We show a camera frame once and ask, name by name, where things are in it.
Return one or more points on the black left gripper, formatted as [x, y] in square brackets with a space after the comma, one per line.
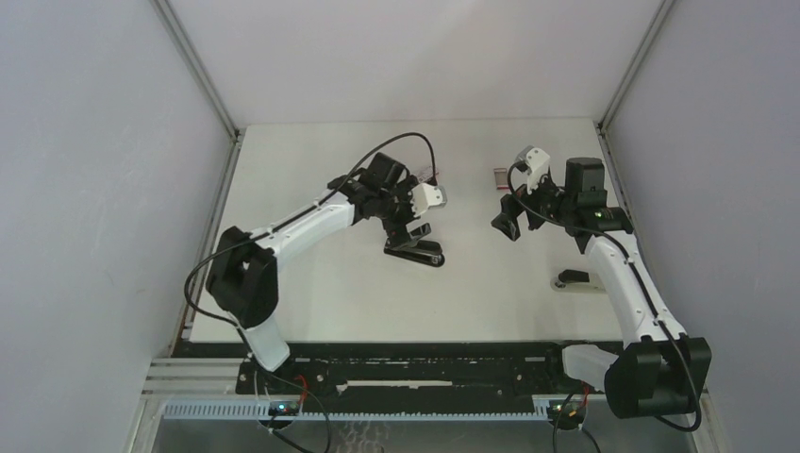
[398, 231]

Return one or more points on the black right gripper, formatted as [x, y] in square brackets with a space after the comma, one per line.
[520, 201]

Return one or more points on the black stapler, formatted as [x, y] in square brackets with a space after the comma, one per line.
[424, 252]

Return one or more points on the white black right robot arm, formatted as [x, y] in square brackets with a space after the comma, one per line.
[661, 370]

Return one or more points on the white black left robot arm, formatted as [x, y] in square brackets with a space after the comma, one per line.
[243, 278]

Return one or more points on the open red staple box tray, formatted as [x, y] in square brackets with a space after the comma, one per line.
[500, 178]

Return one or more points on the red white staple box sleeve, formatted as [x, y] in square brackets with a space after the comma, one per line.
[425, 172]

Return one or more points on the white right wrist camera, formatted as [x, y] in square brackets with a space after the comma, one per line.
[534, 162]

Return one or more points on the aluminium frame rail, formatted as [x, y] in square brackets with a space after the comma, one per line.
[236, 389]

